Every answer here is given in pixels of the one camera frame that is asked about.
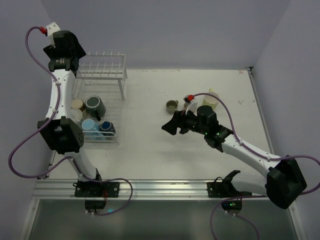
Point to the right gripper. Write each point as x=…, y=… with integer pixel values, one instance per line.
x=180, y=122

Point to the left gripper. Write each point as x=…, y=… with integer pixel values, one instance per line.
x=50, y=49

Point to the olive green mug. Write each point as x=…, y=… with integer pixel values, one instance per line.
x=171, y=106

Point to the yellow green mug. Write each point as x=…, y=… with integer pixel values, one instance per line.
x=211, y=99

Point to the navy patterned cup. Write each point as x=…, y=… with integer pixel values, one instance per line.
x=107, y=128

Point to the light blue mug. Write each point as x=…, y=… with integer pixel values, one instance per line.
x=91, y=130

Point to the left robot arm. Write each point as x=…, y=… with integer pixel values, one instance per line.
x=58, y=129

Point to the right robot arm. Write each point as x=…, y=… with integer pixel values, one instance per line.
x=281, y=181

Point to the cream white cup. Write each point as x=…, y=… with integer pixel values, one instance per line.
x=77, y=111

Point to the dark green mug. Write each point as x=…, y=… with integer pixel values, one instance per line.
x=95, y=107

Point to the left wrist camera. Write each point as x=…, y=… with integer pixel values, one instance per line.
x=51, y=29

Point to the white wire dish rack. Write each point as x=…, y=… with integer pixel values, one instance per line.
x=104, y=75

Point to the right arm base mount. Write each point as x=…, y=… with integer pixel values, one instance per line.
x=222, y=188

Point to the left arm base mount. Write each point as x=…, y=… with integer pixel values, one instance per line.
x=89, y=189

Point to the aluminium mounting rail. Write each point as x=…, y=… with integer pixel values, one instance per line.
x=149, y=190

